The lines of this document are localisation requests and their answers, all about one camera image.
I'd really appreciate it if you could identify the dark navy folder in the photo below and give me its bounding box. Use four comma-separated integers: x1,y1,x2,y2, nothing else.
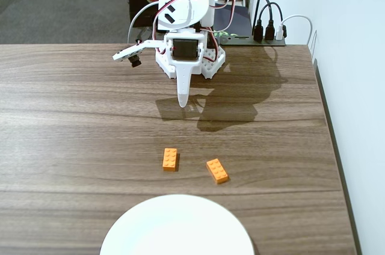
212,2,252,38

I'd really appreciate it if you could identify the black usb hub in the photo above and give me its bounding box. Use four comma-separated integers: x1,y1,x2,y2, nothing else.
220,34,286,47

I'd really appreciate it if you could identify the white usb cable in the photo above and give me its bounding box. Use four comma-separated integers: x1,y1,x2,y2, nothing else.
276,14,313,47

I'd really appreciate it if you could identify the thin white cable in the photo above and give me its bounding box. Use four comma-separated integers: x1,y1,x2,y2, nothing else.
127,1,160,45

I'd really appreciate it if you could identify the white round plate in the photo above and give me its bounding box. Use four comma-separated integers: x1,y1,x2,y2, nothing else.
99,194,255,255

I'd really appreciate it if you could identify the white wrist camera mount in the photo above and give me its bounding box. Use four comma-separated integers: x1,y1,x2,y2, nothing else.
112,39,165,69

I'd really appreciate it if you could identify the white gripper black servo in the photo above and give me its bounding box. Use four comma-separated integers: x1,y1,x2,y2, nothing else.
164,31,209,109

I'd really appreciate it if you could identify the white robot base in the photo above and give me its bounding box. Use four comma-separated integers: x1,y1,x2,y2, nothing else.
155,45,227,80

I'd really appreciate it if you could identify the orange lego block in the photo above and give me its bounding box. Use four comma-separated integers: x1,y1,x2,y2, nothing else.
161,147,179,173
206,158,230,185

